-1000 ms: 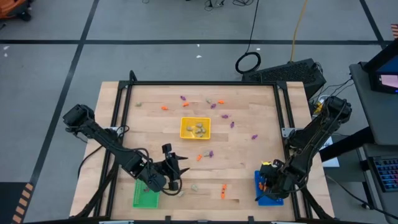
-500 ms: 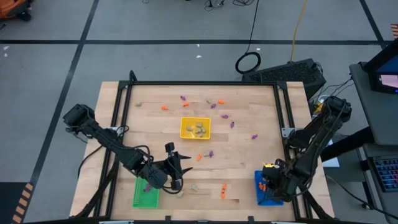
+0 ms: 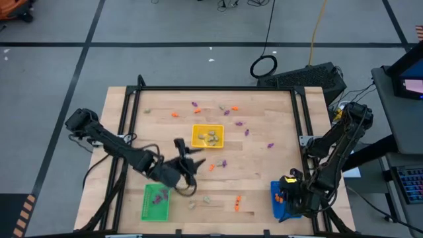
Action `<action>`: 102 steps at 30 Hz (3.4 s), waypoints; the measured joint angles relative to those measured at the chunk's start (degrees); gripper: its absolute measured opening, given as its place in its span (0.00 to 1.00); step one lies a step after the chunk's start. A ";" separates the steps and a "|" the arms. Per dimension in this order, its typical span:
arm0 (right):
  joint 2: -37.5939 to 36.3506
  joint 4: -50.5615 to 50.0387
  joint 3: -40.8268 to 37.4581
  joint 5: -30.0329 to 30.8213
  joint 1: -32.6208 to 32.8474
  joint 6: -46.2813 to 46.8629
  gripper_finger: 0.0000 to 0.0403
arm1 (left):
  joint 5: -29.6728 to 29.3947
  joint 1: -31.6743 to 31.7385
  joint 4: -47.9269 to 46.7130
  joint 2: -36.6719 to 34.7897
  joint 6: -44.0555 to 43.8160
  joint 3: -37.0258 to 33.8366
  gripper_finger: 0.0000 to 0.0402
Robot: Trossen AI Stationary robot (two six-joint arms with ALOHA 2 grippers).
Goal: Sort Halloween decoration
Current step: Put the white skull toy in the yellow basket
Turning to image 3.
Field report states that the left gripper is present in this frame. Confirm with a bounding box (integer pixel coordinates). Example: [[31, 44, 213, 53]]
[[153, 138, 206, 186]]

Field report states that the black desk crossbar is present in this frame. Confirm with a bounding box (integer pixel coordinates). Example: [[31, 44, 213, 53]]
[[343, 134, 399, 173]]

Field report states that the yellow extension cable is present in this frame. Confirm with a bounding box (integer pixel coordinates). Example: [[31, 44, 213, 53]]
[[307, 0, 328, 67]]

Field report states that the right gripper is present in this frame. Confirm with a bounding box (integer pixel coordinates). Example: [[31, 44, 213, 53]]
[[280, 168, 318, 218]]

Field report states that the black computer case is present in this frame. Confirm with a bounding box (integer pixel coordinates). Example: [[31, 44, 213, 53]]
[[256, 61, 348, 106]]

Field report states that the black computer monitor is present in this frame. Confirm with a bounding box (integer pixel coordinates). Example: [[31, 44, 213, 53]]
[[385, 41, 423, 100]]

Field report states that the backlit keyboard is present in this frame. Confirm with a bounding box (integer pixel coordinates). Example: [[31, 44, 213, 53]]
[[391, 164, 423, 205]]

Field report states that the black cable bundle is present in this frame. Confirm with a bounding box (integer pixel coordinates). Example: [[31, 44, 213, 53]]
[[216, 0, 272, 13]]

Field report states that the green plastic basket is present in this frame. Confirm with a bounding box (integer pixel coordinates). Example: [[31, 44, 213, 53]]
[[140, 182, 171, 222]]

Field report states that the blue plastic basket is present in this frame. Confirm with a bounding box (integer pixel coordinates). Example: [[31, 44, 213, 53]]
[[270, 180, 302, 222]]

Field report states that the orange wheeled machine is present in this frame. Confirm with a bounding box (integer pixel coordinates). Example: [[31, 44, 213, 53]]
[[0, 0, 36, 23]]

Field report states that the grey side desk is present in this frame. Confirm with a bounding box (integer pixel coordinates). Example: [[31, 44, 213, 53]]
[[371, 65, 423, 156]]

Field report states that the hazard striped floor mat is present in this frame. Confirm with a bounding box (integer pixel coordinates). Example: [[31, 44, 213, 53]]
[[0, 193, 37, 238]]

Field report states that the black coiled cable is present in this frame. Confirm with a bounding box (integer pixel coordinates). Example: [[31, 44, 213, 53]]
[[249, 0, 278, 79]]

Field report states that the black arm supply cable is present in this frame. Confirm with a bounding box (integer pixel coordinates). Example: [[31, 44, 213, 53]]
[[81, 152, 113, 191]]

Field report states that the grey keyboard shelf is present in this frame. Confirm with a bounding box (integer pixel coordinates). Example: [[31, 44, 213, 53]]
[[379, 151, 423, 238]]

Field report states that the black floor cable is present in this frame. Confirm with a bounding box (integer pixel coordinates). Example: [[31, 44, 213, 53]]
[[346, 185, 423, 234]]

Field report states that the yellow plastic basket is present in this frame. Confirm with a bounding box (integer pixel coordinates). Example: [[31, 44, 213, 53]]
[[190, 124, 225, 149]]

